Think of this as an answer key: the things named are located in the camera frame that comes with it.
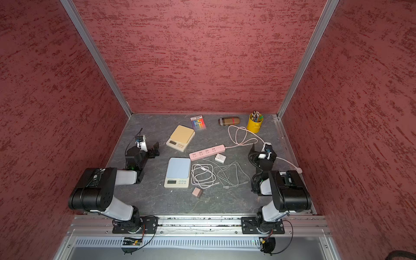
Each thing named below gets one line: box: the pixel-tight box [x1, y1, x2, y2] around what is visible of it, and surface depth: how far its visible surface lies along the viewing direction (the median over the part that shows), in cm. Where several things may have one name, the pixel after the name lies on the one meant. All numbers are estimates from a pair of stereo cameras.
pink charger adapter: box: [191, 187, 203, 198], surface depth 84 cm
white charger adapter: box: [214, 153, 227, 164], surface depth 97 cm
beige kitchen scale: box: [165, 124, 196, 153], surface depth 107 cm
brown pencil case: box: [218, 117, 241, 127], surface depth 116 cm
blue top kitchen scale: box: [163, 157, 192, 189], surface depth 90 cm
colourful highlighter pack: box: [190, 114, 207, 130], surface depth 116 cm
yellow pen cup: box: [246, 110, 264, 134], surface depth 105 cm
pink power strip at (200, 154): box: [189, 144, 226, 162], surface depth 99 cm
